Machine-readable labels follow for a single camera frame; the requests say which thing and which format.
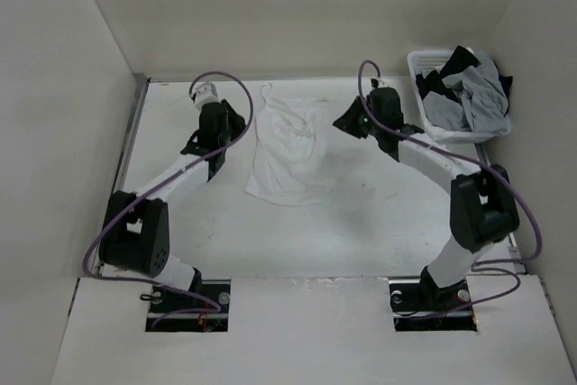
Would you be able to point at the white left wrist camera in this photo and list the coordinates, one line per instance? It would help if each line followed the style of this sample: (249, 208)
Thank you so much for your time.
(204, 94)

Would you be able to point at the metal table edge rail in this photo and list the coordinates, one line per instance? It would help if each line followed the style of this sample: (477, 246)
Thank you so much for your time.
(128, 141)

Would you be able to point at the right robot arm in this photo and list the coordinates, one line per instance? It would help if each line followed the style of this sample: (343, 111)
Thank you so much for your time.
(482, 212)

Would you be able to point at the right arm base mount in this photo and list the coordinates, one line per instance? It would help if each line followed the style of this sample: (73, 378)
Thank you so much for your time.
(416, 311)

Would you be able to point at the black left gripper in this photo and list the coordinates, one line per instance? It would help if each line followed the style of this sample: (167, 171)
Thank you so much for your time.
(238, 122)

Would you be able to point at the grey folded tank top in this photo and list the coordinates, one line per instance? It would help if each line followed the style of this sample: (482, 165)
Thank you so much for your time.
(445, 113)

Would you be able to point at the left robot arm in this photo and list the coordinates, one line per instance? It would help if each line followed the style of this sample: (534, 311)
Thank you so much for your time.
(153, 259)

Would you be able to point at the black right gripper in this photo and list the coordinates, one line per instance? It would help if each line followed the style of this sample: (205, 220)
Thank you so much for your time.
(347, 121)

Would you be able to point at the white tank top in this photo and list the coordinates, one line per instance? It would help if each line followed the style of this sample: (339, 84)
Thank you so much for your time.
(291, 151)

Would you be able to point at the black tank top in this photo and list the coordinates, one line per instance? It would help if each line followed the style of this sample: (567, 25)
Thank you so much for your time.
(460, 60)

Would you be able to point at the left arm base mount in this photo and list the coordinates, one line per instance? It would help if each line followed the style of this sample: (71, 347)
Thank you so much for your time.
(169, 312)

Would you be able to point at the white plastic laundry basket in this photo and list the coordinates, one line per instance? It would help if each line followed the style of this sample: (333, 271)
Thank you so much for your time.
(425, 61)

